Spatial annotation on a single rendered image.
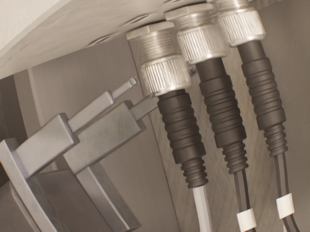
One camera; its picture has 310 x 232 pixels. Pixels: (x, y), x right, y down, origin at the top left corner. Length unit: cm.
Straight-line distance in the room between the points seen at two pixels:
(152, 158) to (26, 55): 17
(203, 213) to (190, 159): 2
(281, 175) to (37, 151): 11
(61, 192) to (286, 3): 13
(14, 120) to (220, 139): 109
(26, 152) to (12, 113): 105
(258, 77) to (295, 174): 8
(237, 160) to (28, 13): 13
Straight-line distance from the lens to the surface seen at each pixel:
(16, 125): 172
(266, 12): 66
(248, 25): 60
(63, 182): 71
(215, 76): 63
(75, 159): 72
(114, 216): 71
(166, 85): 66
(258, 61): 60
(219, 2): 60
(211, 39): 63
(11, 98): 172
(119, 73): 77
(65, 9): 52
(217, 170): 73
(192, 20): 63
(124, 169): 77
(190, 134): 67
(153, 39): 67
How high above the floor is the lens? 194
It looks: 40 degrees down
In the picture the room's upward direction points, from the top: 6 degrees clockwise
